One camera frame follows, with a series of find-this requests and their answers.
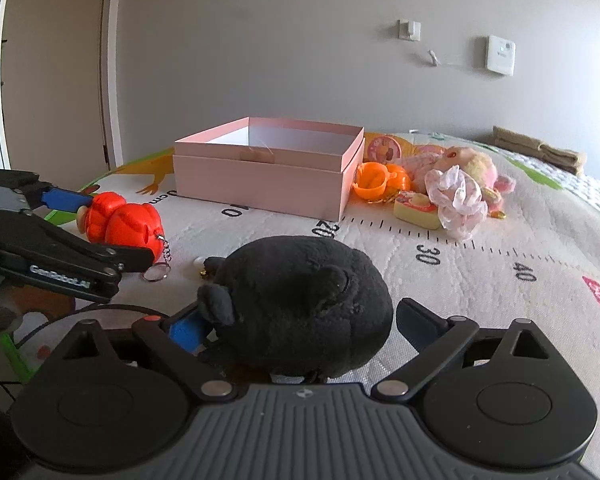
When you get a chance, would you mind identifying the red plastic bear toy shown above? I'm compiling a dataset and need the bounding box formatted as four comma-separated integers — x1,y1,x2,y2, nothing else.
76,192,171,283

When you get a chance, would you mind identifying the black plush toy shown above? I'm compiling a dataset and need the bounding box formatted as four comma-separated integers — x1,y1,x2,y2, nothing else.
197,235,394,384

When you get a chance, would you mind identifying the pink white lace cloth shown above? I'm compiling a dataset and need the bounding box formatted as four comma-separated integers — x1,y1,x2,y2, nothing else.
425,165,488,240

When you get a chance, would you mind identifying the colourful quilted play mat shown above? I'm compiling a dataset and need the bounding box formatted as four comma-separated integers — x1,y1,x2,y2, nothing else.
9,129,600,480

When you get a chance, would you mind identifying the orange plastic pumpkin toy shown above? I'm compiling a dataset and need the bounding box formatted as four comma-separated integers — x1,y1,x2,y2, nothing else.
352,162,412,204

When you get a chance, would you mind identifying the pink plush bunny doll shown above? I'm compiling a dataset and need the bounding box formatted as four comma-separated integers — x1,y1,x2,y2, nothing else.
392,145,517,214

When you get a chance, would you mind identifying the pink round donut toy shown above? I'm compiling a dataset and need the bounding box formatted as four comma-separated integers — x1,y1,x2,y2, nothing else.
364,133,402,164

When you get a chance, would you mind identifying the pink cardboard storage box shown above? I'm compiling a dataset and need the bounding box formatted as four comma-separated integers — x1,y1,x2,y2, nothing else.
173,117,365,222

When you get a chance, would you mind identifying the folded beige towel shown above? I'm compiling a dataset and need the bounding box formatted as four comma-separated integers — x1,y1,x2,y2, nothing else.
492,126,588,177

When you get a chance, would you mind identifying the yellow toy camera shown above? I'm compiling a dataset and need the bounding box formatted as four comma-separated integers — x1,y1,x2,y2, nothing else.
392,191,441,230

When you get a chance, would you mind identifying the white wall cable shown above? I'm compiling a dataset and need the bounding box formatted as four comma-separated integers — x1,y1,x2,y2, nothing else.
424,49,488,68

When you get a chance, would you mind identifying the white wall thermostat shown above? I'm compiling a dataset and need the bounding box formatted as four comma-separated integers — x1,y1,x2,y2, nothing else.
486,35,516,76

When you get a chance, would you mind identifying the white wall socket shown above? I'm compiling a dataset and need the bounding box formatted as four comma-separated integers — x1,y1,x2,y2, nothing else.
398,20,422,42

